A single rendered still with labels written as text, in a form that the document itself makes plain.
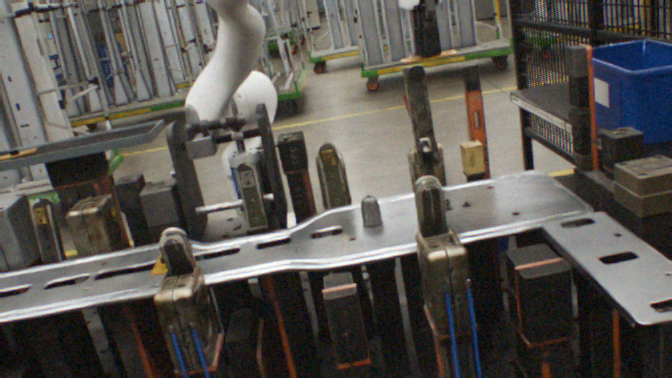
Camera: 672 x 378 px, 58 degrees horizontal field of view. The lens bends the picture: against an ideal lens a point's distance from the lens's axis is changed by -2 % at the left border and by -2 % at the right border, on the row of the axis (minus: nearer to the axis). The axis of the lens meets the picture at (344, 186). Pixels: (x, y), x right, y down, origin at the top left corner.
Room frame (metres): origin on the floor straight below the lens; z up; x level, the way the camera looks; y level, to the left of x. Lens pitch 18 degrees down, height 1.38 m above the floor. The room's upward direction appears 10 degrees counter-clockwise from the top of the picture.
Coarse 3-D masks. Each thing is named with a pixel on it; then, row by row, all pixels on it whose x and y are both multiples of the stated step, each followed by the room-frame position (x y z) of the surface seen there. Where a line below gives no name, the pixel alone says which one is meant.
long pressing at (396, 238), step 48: (480, 192) 0.98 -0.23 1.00; (528, 192) 0.94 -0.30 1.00; (192, 240) 1.00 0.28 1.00; (240, 240) 0.96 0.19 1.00; (336, 240) 0.89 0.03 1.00; (384, 240) 0.86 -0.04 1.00; (480, 240) 0.82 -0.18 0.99; (0, 288) 0.95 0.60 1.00; (96, 288) 0.87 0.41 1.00; (144, 288) 0.85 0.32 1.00
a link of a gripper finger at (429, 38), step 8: (424, 16) 0.90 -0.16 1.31; (424, 24) 0.91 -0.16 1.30; (432, 24) 0.91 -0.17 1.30; (416, 32) 0.92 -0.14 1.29; (424, 32) 0.91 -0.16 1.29; (432, 32) 0.91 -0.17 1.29; (424, 40) 0.92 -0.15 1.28; (432, 40) 0.91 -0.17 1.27; (424, 48) 0.92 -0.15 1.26; (432, 48) 0.91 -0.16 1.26; (440, 48) 0.92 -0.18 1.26; (424, 56) 0.92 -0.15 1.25
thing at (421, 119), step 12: (408, 72) 1.07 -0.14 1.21; (420, 72) 1.06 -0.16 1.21; (408, 84) 1.08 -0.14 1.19; (420, 84) 1.09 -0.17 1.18; (408, 96) 1.08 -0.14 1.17; (420, 96) 1.09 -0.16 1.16; (408, 108) 1.10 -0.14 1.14; (420, 108) 1.09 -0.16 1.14; (420, 120) 1.08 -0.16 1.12; (432, 120) 1.07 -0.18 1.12; (420, 132) 1.08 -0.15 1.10; (432, 132) 1.07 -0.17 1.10; (420, 144) 1.07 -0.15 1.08; (432, 144) 1.07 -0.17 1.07; (420, 156) 1.06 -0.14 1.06; (432, 156) 1.08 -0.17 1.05
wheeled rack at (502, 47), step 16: (352, 0) 7.63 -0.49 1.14; (496, 16) 8.33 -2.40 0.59; (496, 32) 8.35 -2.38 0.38; (464, 48) 7.84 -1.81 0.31; (480, 48) 7.58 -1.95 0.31; (496, 48) 7.53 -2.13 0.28; (512, 48) 7.42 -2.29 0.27; (384, 64) 7.70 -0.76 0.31; (400, 64) 7.65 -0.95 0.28; (416, 64) 7.54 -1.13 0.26; (432, 64) 7.52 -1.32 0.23; (496, 64) 7.61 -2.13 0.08; (368, 80) 7.69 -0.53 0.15
